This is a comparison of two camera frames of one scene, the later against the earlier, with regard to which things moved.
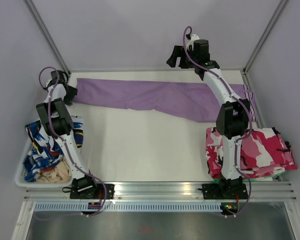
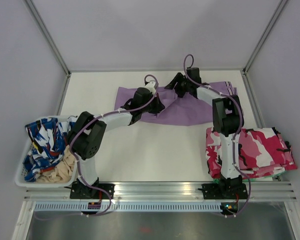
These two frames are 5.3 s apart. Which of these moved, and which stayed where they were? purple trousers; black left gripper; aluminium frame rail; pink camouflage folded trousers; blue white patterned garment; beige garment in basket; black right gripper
Moved: black right gripper; black left gripper; purple trousers
Stayed: beige garment in basket; pink camouflage folded trousers; blue white patterned garment; aluminium frame rail
